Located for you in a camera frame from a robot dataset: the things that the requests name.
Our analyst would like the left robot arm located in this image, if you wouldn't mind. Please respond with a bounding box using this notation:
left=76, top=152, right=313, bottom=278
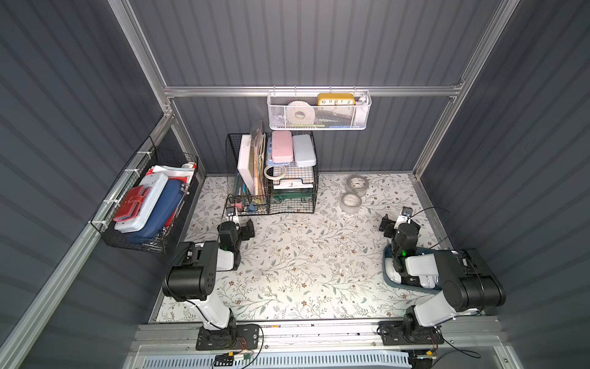
left=162, top=220, right=255, bottom=331

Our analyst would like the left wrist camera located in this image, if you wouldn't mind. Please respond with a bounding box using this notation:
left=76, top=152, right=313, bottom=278
left=226, top=207, right=240, bottom=224

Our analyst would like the pink pencil case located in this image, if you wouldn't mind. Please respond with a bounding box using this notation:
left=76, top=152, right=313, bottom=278
left=271, top=131, right=294, bottom=164

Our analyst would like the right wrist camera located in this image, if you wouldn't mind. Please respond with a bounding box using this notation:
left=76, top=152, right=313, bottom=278
left=398, top=207, right=413, bottom=223

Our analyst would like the white rounded mouse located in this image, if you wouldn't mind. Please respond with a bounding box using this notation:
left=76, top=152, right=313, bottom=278
left=384, top=258, right=402, bottom=284

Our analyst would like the navy blue pouch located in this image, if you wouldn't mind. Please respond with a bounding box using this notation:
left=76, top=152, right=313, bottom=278
left=127, top=179, right=184, bottom=244

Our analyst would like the white book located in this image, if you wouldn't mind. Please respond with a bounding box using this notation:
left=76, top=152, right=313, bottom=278
left=237, top=135, right=255, bottom=195

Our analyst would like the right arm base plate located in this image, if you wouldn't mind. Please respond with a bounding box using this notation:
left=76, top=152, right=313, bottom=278
left=376, top=321, right=444, bottom=347

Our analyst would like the white mesh wall basket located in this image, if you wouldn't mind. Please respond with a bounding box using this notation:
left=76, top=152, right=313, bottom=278
left=267, top=89, right=373, bottom=131

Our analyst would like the clear tape roll far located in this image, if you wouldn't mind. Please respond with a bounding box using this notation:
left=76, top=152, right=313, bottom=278
left=345, top=175, right=370, bottom=196

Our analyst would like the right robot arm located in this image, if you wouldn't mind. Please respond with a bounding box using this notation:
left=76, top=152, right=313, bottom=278
left=378, top=208, right=506, bottom=343

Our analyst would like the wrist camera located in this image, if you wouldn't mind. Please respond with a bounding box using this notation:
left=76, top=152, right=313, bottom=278
left=398, top=207, right=413, bottom=223
left=226, top=207, right=240, bottom=224

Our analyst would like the clear tape roll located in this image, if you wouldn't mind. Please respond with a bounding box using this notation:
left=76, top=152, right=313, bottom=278
left=345, top=175, right=370, bottom=196
left=340, top=192, right=363, bottom=215

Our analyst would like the red wallet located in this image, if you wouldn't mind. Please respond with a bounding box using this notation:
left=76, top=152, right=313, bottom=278
left=113, top=185, right=150, bottom=222

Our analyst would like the white plastic case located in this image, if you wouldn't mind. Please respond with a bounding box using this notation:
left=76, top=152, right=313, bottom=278
left=115, top=173, right=168, bottom=233

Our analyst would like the clear tape roll near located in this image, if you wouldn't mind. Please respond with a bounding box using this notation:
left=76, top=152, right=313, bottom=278
left=340, top=192, right=363, bottom=215

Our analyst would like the teal storage box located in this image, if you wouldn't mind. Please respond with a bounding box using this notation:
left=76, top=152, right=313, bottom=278
left=383, top=244, right=442, bottom=295

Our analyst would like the white tape roll in basket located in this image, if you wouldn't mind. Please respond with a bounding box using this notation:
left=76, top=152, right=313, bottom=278
left=285, top=101, right=316, bottom=125

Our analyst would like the light grey pencil case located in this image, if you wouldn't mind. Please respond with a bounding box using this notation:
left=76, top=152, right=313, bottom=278
left=292, top=135, right=317, bottom=168

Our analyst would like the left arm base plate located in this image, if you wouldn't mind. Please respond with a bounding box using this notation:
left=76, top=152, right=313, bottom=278
left=195, top=324, right=263, bottom=351

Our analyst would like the yellow clock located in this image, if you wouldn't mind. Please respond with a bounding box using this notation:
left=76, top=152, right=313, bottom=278
left=317, top=93, right=356, bottom=106

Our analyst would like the black wire side basket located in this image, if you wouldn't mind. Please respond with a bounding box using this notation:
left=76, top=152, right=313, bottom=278
left=91, top=138, right=199, bottom=254

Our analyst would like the black wire desk organizer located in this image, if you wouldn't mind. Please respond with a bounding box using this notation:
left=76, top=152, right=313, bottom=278
left=224, top=133, right=319, bottom=216

